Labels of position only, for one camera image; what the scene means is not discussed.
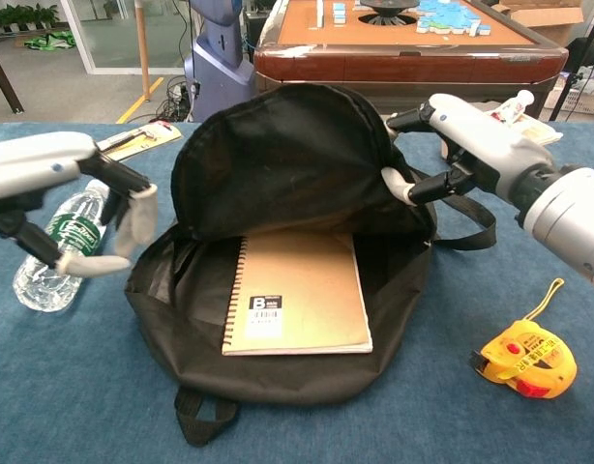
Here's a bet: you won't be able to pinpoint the blue carpet table cover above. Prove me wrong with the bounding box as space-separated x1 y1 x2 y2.
0 120 594 464

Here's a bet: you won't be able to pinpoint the yellow tape measure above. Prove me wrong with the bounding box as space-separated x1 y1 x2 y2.
468 277 579 401

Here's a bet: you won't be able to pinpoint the black mahjong table centre dial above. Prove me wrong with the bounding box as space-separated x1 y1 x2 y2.
358 0 420 26

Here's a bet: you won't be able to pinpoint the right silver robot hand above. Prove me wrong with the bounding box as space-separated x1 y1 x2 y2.
380 92 570 229

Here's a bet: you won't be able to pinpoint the carded tool blister pack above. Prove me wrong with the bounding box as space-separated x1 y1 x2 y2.
95 120 184 163

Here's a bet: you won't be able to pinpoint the brown spiral notebook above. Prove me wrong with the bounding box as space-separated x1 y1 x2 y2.
221 230 375 358

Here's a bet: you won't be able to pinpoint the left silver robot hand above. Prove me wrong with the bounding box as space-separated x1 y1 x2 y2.
0 130 160 279

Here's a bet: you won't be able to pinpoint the black fabric backpack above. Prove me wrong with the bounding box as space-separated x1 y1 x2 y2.
123 82 498 449

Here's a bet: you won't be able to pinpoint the white plastic basket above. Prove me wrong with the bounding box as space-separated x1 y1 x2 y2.
542 71 594 118

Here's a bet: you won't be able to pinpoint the cardboard box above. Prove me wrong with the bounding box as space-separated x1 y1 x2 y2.
490 0 586 47

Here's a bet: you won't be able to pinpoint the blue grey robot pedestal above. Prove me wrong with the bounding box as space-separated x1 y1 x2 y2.
182 0 257 125

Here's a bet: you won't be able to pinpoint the black tripod stand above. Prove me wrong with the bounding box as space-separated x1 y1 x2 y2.
547 0 594 123

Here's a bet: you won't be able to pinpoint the white squeeze tube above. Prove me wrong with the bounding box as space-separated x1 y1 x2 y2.
489 89 537 127

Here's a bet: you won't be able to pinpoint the wooden pole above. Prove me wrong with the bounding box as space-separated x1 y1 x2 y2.
134 0 154 103

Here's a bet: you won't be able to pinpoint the clear water bottle green label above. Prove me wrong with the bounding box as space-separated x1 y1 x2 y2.
12 179 111 313

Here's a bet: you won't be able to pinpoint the green potted plants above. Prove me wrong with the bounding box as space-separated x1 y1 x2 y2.
0 3 62 31

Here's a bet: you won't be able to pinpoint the brown mahjong table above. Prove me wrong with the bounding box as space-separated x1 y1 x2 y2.
252 0 571 120

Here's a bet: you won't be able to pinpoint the black floor cable bundle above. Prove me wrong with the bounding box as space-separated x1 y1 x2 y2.
151 75 197 123

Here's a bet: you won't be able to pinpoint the blue mahjong tile pile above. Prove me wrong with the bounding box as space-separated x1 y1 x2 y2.
414 0 494 38

